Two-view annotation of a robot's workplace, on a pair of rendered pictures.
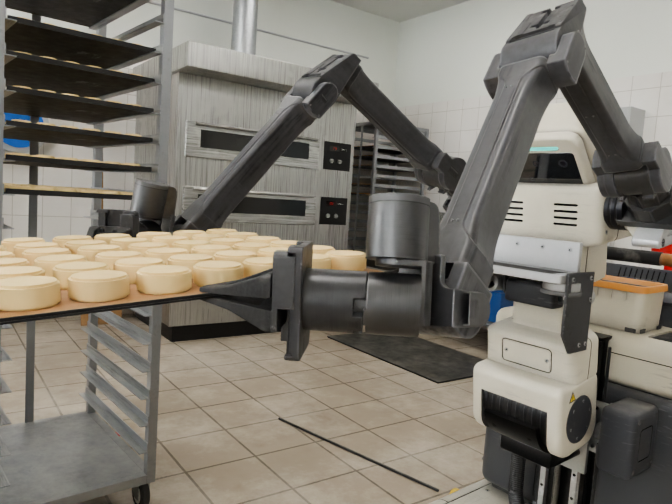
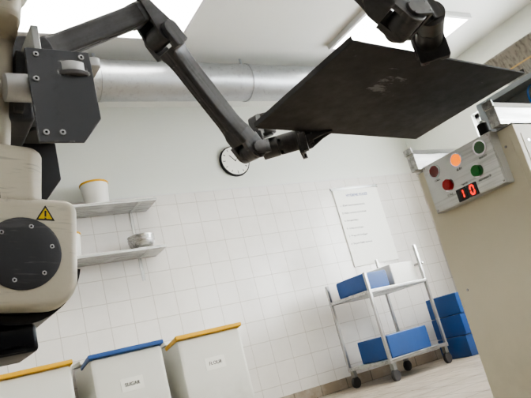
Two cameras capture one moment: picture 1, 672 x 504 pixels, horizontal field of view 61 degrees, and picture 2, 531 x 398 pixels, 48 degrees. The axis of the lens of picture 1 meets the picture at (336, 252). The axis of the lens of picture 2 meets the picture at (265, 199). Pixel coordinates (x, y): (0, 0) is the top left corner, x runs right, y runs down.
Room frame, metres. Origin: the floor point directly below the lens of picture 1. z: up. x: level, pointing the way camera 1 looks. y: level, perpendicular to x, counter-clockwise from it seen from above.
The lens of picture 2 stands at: (2.11, 0.00, 0.43)
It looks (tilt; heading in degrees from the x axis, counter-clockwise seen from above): 15 degrees up; 184
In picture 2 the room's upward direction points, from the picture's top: 15 degrees counter-clockwise
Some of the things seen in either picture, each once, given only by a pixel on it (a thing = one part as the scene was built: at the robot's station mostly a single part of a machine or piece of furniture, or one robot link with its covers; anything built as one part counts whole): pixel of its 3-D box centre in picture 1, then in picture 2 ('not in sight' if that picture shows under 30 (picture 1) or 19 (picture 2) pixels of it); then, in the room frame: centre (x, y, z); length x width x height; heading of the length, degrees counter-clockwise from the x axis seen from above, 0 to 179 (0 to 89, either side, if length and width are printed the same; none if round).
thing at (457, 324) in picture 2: not in sight; (468, 321); (-4.16, 1.24, 0.30); 0.60 x 0.40 x 0.20; 126
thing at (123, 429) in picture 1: (109, 416); not in sight; (2.01, 0.78, 0.24); 0.64 x 0.03 x 0.03; 41
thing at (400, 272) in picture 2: not in sight; (387, 278); (-3.78, 0.56, 0.90); 0.44 x 0.36 x 0.20; 44
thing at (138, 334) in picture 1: (112, 319); not in sight; (2.01, 0.78, 0.60); 0.64 x 0.03 x 0.03; 41
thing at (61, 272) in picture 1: (81, 275); not in sight; (0.54, 0.24, 1.00); 0.05 x 0.05 x 0.02
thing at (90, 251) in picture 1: (100, 255); not in sight; (0.68, 0.28, 1.00); 0.05 x 0.05 x 0.02
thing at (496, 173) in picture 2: not in sight; (465, 174); (0.52, 0.43, 0.77); 0.24 x 0.04 x 0.14; 39
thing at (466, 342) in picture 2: not in sight; (476, 341); (-4.16, 1.24, 0.10); 0.60 x 0.40 x 0.20; 124
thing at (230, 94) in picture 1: (248, 202); not in sight; (4.61, 0.73, 1.01); 1.56 x 1.20 x 2.01; 126
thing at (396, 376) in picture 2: not in sight; (386, 314); (-3.67, 0.44, 0.57); 0.84 x 0.55 x 1.13; 133
